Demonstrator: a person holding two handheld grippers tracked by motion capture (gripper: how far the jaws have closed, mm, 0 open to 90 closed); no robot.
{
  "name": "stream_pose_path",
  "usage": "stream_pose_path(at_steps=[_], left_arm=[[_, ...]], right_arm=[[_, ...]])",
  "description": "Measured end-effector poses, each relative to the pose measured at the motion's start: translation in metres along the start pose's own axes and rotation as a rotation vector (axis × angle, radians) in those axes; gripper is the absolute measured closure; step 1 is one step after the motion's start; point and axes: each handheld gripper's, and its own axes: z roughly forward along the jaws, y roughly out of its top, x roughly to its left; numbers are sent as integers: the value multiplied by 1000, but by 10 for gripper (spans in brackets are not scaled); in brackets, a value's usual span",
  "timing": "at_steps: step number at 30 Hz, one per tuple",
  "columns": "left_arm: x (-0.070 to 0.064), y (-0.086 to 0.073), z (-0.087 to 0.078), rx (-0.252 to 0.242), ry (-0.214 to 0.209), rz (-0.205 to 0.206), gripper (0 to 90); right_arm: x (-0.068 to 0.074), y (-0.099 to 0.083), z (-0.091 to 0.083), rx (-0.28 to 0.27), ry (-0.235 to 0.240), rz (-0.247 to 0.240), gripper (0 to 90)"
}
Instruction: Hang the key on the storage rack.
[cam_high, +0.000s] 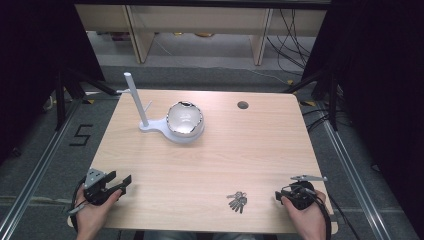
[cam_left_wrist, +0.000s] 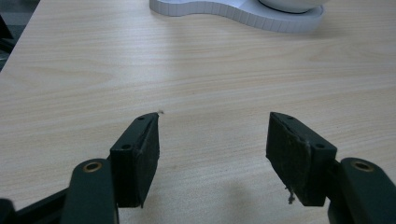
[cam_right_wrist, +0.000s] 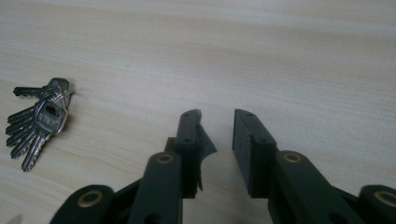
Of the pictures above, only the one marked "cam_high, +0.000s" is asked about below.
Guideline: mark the black curtain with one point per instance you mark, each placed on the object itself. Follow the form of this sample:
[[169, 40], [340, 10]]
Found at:
[[376, 83], [33, 66]]

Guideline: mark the black metal stand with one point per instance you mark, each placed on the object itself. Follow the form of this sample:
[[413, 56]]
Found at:
[[60, 100], [332, 100]]

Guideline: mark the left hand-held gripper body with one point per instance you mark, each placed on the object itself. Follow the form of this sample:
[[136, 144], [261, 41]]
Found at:
[[95, 190]]

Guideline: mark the aluminium floor rail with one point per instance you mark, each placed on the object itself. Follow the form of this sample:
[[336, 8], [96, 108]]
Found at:
[[40, 166], [353, 173]]

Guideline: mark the bunch of metal keys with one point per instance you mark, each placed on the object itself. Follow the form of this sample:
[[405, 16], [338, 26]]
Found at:
[[238, 201]]

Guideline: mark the person's left hand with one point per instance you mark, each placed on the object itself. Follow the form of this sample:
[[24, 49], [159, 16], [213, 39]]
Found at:
[[90, 216]]

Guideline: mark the shiny silver bowl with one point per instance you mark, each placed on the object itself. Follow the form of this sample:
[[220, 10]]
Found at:
[[184, 118]]

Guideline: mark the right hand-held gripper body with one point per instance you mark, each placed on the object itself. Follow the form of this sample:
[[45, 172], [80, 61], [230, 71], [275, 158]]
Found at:
[[301, 196]]

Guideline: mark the white stand with post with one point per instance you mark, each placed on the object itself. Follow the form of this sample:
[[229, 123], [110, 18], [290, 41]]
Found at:
[[156, 126]]

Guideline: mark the light wooden desk frame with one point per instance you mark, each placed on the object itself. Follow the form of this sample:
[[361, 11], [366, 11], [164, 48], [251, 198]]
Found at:
[[200, 20]]

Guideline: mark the person's right hand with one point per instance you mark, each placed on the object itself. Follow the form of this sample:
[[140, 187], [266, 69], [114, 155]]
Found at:
[[310, 221]]

